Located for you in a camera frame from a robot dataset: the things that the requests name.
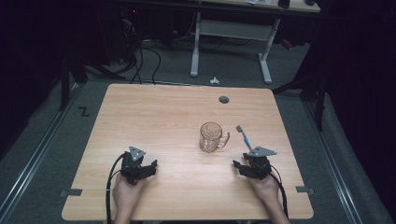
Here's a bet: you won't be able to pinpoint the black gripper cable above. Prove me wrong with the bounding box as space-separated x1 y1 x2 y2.
268 164 290 219
105 151 129 224

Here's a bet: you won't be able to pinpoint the person's right hand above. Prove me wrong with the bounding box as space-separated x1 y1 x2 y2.
247 174 282 207

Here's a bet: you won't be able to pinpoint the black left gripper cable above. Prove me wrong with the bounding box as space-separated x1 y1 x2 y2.
105 151 129 224

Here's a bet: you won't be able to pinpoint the metal floor rail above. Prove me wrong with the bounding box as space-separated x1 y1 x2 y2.
302 99 364 224
0 83 82 220

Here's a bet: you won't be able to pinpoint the dark computer tower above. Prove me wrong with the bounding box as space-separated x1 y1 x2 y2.
120 6 143 63

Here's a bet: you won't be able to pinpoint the clear glass mug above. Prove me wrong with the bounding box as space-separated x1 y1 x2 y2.
199 121 231 154

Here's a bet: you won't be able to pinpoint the blue toothbrush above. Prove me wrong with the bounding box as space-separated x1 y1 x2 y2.
235 124 254 153

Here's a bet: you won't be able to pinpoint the grey tape strip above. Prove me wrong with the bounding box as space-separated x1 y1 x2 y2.
59 188 83 198
295 185 316 196

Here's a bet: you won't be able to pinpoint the white-framed wooden desk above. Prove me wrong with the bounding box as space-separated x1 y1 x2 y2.
189 0 321 85

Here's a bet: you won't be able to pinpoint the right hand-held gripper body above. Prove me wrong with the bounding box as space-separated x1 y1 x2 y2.
243 146 278 181

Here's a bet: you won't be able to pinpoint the person's left hand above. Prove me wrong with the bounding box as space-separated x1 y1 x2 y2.
112 173 148 216

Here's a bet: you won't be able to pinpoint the black floor cables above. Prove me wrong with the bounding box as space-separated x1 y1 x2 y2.
120 18 163 86

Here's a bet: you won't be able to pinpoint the black metal stand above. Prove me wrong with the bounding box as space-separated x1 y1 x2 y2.
58 50 90 112
272 69 330 133

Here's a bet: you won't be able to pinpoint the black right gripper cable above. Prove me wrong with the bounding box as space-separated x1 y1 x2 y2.
268 164 290 219

